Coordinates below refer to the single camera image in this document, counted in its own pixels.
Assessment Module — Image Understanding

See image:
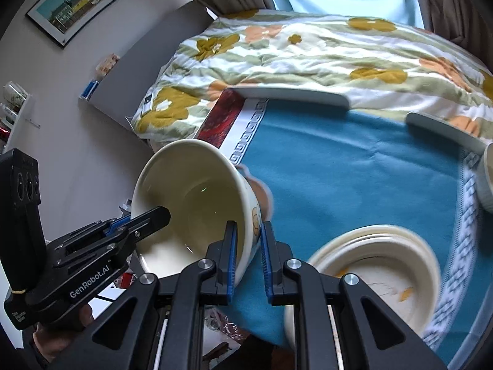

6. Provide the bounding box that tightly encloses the grey headboard panel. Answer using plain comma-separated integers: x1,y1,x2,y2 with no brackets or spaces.
79,1,213,131

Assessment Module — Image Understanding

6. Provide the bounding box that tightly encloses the blue patterned tablecloth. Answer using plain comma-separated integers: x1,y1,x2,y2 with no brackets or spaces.
199,89,492,369

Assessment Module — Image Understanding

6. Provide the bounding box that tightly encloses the person's left hand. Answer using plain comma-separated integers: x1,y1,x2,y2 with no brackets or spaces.
33,304,94,369

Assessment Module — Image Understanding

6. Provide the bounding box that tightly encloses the grey table rail left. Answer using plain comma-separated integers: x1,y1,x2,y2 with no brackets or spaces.
230,86,350,110

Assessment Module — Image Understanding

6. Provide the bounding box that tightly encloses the stack of cream plates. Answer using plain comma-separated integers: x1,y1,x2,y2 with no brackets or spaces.
308,225,441,337

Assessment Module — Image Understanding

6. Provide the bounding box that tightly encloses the large cream bowl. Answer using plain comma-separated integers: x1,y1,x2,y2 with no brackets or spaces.
476,143,493,214

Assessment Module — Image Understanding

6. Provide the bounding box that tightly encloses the framed town picture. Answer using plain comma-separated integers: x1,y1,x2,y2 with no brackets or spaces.
25,0,150,50

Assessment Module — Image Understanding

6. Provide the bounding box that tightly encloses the cream bowl with floral print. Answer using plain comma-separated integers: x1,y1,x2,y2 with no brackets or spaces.
131,139,274,282

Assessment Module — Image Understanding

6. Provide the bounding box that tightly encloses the grey table rail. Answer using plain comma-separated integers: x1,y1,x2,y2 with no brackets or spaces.
230,86,350,110
405,112,486,155

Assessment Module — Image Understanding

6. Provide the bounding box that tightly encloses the floral quilt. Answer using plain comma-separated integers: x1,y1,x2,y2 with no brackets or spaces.
130,10,492,145

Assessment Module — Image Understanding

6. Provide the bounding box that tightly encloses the grey table rail right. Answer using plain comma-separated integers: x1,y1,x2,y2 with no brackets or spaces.
405,112,486,155

